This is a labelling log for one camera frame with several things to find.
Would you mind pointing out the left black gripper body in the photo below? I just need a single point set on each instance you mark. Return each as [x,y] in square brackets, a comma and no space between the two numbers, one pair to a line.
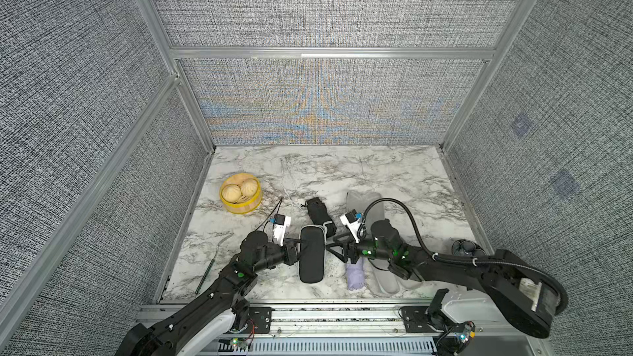
[274,255]

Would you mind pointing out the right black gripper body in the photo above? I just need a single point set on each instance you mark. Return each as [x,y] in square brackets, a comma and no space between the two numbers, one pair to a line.
[366,249]

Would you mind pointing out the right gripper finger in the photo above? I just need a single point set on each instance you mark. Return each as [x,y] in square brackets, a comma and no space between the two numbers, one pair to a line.
[341,255]
[340,239]

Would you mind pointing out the grey zippered case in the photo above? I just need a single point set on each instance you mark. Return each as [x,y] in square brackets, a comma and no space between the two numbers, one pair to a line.
[312,255]

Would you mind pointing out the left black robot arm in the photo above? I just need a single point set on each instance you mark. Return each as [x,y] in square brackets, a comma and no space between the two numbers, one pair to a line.
[224,299]

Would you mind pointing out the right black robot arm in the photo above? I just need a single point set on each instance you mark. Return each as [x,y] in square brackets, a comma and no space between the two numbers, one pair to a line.
[528,298]

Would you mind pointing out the purple folded umbrella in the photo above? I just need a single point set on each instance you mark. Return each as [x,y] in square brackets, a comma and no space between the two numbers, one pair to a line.
[355,275]

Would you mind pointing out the black folded umbrella centre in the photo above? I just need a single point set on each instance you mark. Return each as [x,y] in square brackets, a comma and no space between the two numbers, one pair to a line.
[317,211]

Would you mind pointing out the grey open case right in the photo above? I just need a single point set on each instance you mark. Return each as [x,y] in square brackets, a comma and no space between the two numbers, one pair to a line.
[388,282]

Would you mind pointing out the grey open case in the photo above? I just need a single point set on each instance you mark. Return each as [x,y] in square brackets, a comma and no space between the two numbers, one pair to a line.
[359,201]
[388,282]

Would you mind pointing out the grey open case back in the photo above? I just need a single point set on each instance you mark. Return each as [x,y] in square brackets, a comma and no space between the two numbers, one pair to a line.
[359,201]

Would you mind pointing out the yellow bamboo steamer basket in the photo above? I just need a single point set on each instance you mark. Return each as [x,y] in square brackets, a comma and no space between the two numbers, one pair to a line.
[244,205]

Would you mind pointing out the right steamed bun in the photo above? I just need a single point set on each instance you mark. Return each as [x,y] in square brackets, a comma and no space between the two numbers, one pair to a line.
[249,187]

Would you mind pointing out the steamed bun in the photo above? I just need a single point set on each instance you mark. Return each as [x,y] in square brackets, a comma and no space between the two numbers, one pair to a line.
[249,187]
[231,193]

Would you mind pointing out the left steamed bun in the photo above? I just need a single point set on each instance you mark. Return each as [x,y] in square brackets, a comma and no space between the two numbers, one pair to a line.
[231,193]

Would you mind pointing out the dark round flower dish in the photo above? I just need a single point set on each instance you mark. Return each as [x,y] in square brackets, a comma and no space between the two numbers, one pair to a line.
[467,248]

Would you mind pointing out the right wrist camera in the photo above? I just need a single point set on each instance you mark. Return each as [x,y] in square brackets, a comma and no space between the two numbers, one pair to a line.
[354,222]

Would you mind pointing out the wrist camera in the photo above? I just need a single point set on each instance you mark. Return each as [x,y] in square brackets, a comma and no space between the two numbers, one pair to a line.
[354,222]
[280,226]

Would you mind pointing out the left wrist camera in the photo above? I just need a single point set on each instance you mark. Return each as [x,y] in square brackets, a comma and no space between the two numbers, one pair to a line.
[280,226]

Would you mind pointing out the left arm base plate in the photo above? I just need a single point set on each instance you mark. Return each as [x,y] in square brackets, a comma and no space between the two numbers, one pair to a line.
[253,321]

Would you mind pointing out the green handled tool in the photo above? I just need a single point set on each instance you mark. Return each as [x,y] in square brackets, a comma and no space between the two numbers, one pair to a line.
[210,265]

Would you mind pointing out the aluminium front rail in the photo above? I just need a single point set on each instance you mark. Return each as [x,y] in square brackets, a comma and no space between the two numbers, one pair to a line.
[373,317]

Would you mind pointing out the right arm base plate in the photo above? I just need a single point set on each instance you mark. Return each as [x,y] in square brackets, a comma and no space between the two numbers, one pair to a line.
[415,320]

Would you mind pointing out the white vented cable tray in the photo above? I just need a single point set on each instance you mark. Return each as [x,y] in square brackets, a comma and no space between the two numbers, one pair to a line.
[332,346]

